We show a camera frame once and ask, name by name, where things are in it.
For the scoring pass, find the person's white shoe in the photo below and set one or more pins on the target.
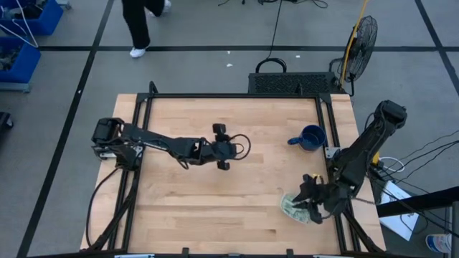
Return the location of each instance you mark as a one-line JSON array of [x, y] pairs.
[[138, 52], [165, 5]]

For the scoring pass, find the white blue plastic jug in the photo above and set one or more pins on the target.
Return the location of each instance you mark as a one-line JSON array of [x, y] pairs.
[[439, 243]]

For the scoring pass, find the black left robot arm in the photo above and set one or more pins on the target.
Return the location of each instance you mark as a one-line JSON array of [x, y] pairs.
[[161, 141]]

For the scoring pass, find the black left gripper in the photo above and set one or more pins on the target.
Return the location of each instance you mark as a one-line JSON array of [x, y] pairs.
[[222, 150]]

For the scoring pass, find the white cardboard box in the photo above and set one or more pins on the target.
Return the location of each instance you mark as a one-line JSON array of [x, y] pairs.
[[398, 218]]

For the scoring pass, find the blue ceramic mug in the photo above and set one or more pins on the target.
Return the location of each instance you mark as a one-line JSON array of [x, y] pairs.
[[315, 139]]

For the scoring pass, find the blue storage bin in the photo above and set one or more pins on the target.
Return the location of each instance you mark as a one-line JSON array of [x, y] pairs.
[[27, 64], [50, 19]]

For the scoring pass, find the yellow plug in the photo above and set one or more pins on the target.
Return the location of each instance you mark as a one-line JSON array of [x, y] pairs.
[[376, 159]]

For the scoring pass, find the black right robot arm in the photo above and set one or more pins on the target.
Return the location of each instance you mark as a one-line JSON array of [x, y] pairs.
[[365, 143]]

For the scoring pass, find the person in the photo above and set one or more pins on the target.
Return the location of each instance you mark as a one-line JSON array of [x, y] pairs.
[[138, 21]]

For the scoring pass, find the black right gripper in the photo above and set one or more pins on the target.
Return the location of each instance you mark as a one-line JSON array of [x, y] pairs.
[[330, 199]]

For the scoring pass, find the black perforated computer case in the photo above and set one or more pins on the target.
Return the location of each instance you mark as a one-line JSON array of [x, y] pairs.
[[287, 83]]

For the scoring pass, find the black floor fan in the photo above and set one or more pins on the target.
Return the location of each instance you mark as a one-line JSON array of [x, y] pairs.
[[362, 46]]

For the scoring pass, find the black metal beam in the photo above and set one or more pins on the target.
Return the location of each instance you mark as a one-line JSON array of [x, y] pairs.
[[423, 201]]

